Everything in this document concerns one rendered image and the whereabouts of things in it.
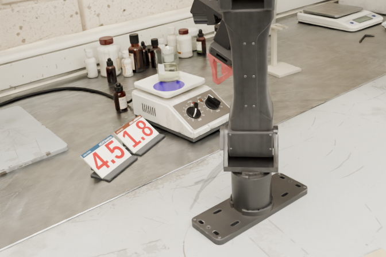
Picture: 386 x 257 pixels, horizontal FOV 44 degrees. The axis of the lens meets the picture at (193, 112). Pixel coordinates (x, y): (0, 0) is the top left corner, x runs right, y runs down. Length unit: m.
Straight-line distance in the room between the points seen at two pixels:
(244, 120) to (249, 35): 0.14
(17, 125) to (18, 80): 0.26
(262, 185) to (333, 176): 0.18
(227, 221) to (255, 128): 0.15
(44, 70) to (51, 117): 0.25
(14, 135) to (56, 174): 0.20
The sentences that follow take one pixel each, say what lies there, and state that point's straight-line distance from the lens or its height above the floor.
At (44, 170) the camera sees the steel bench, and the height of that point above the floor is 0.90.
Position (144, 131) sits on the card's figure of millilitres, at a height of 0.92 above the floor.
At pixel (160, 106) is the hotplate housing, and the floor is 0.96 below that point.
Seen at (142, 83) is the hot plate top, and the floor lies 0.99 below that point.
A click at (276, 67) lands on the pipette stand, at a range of 1.36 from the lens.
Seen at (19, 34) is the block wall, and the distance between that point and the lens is 1.41.
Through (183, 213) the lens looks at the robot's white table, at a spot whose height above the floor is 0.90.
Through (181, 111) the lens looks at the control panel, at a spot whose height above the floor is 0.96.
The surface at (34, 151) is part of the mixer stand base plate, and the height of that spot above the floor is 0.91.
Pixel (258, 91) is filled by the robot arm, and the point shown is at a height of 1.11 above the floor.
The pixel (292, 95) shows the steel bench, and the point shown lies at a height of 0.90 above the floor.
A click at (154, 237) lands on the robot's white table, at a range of 0.74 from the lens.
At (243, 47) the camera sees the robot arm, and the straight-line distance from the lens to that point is 0.61.
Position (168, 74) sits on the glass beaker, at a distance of 1.04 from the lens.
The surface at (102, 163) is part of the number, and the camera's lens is 0.91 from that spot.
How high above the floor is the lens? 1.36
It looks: 25 degrees down
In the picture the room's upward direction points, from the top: 4 degrees counter-clockwise
